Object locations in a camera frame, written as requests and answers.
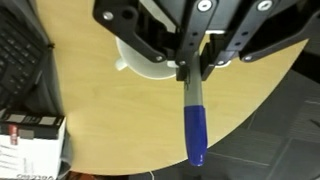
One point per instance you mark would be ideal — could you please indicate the green and white mug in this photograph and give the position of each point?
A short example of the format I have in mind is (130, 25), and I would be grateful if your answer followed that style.
(146, 65)

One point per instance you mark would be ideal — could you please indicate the blue capped grey marker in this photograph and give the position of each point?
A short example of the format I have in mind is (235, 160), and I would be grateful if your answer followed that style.
(195, 126)

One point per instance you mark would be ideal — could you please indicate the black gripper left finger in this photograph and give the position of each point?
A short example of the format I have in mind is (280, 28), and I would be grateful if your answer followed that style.
(133, 26)

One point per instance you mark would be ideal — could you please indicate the black computer keyboard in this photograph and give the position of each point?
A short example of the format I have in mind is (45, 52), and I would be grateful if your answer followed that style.
(15, 56)

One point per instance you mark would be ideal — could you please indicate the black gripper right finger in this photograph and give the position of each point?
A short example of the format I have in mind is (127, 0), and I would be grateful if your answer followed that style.
(266, 30)

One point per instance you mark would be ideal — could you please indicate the white and black cardboard box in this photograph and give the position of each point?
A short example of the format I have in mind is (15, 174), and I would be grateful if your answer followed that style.
(30, 146)

